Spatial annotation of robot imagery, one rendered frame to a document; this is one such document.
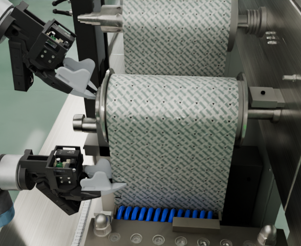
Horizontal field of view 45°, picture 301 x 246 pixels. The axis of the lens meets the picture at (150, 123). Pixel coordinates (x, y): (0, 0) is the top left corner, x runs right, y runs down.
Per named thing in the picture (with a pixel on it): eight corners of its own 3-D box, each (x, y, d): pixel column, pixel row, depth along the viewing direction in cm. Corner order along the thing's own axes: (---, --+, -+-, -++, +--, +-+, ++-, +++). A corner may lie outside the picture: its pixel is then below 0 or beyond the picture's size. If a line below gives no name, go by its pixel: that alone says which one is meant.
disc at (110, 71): (117, 115, 82) (112, 55, 73) (118, 115, 82) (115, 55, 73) (104, 158, 70) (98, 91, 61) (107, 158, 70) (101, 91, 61)
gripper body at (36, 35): (70, 53, 63) (8, 9, 60) (46, 85, 68) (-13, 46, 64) (80, 36, 70) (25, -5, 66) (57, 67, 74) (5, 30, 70)
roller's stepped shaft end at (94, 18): (80, 22, 90) (78, 9, 88) (104, 23, 89) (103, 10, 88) (77, 27, 87) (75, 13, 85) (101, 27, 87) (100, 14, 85)
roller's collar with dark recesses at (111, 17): (106, 26, 92) (104, 1, 88) (129, 27, 91) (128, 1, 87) (101, 36, 86) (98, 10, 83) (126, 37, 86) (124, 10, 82)
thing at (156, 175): (115, 206, 80) (109, 141, 69) (222, 212, 79) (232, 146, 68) (115, 208, 80) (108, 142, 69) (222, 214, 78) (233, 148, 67)
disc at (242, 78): (229, 120, 80) (238, 59, 72) (231, 120, 80) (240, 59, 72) (237, 164, 68) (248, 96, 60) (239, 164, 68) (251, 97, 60)
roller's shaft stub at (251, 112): (237, 113, 73) (241, 94, 70) (273, 114, 72) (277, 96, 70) (240, 126, 69) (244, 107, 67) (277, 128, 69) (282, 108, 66)
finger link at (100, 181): (123, 177, 70) (76, 174, 71) (124, 198, 73) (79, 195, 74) (125, 166, 72) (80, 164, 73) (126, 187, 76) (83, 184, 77)
